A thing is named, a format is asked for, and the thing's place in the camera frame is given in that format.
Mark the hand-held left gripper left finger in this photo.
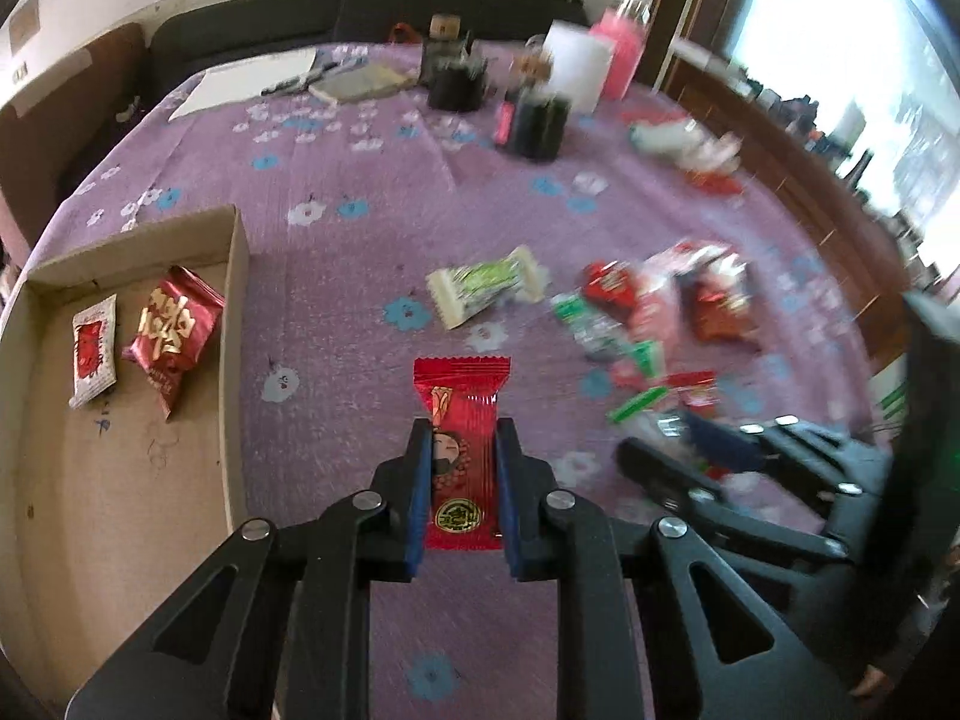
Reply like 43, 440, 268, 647
66, 418, 436, 720

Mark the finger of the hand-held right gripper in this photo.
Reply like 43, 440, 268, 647
615, 439, 860, 567
679, 409, 893, 496

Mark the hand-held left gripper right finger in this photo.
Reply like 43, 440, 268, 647
495, 418, 863, 720

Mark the clear green candy packet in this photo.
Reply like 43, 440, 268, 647
606, 386, 672, 425
551, 292, 627, 361

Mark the dark red snack packet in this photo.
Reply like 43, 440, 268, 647
679, 244, 758, 350

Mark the green white snack packet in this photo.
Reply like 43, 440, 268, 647
426, 246, 545, 331

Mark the red white print snack packet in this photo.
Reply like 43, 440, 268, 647
581, 261, 646, 320

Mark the red gold snack packet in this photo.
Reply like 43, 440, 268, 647
121, 266, 226, 421

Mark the shallow cardboard box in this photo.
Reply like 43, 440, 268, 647
0, 204, 250, 691

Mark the small white red snack packet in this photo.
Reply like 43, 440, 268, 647
69, 294, 119, 410

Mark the person's right hand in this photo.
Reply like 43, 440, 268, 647
851, 661, 901, 698

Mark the purple floral tablecloth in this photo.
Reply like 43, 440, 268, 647
22, 37, 901, 720

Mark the wooden cabinet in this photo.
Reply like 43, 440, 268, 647
652, 0, 908, 361

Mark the black holder with red item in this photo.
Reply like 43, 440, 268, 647
493, 52, 572, 162

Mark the black round holder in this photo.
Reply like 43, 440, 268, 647
418, 13, 490, 113

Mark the grey notebook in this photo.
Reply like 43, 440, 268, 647
309, 62, 419, 106

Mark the window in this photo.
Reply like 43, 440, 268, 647
731, 0, 960, 278

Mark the black pen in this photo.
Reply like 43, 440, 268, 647
261, 62, 340, 97

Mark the white box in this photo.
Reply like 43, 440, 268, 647
541, 21, 614, 115

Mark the pink bottle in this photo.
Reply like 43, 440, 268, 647
589, 0, 652, 100

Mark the white paper sheet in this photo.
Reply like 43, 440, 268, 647
169, 47, 320, 121

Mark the black sofa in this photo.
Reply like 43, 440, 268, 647
146, 0, 590, 80

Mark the brown armchair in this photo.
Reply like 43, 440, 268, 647
0, 22, 147, 241

